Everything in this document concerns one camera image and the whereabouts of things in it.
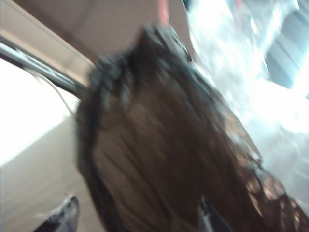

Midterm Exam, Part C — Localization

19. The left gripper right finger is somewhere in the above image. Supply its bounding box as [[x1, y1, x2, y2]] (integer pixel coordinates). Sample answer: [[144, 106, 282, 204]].
[[197, 195, 234, 232]]

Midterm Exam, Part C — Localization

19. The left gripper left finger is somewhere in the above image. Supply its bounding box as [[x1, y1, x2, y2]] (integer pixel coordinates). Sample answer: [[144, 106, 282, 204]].
[[33, 194, 80, 232]]

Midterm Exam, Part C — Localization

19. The black garbage bag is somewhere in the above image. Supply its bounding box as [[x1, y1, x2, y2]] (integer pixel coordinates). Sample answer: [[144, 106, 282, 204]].
[[74, 24, 309, 232]]

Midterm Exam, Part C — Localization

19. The clear plastic bag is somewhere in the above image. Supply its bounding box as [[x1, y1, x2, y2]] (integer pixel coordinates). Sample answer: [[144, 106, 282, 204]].
[[183, 0, 309, 201]]

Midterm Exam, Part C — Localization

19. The pink ring lid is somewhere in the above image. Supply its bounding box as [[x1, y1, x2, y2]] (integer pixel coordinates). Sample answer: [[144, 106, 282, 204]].
[[156, 0, 169, 26]]

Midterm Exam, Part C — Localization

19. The brown desk partition panel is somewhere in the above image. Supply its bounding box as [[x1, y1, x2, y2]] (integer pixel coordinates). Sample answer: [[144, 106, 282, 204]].
[[14, 0, 191, 66]]

